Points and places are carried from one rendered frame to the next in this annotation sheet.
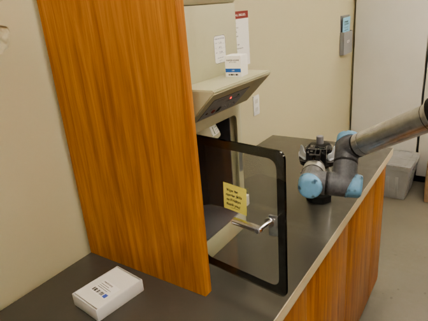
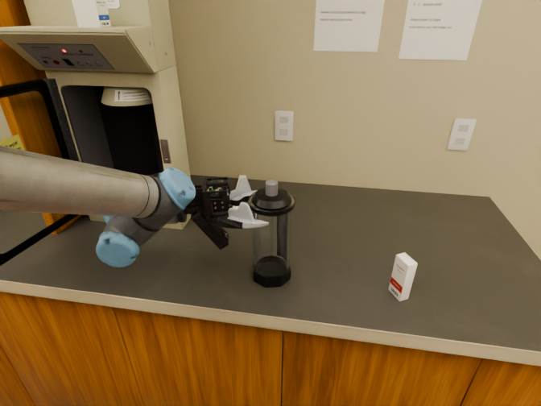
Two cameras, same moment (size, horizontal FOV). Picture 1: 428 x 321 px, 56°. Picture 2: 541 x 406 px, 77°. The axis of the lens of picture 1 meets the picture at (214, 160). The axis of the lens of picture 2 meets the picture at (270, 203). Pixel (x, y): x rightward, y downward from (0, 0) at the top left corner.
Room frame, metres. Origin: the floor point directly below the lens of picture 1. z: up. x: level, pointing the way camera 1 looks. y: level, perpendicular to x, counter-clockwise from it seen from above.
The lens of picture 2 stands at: (1.17, -1.03, 1.54)
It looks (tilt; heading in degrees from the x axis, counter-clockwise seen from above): 29 degrees down; 64
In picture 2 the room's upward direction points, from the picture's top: straight up
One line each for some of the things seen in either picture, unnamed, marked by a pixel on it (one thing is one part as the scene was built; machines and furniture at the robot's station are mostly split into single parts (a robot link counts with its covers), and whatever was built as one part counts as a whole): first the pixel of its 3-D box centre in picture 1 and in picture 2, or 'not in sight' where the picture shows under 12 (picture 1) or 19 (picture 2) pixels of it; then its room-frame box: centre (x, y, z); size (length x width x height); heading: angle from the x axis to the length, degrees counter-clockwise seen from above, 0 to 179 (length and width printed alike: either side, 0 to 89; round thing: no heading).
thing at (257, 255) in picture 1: (236, 213); (18, 171); (0.94, -0.05, 1.19); 0.30 x 0.01 x 0.40; 47
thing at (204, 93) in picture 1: (228, 96); (80, 51); (1.15, -0.06, 1.46); 0.32 x 0.11 x 0.10; 145
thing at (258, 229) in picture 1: (251, 222); not in sight; (0.87, -0.08, 1.20); 0.10 x 0.05 x 0.03; 47
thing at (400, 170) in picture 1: (379, 171); not in sight; (3.43, -1.52, 0.17); 0.60 x 0.42 x 0.33; 53
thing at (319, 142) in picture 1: (320, 144); (271, 194); (1.47, -0.41, 1.18); 0.09 x 0.09 x 0.07
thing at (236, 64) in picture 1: (236, 65); (92, 11); (1.19, -0.09, 1.54); 0.05 x 0.05 x 0.06; 61
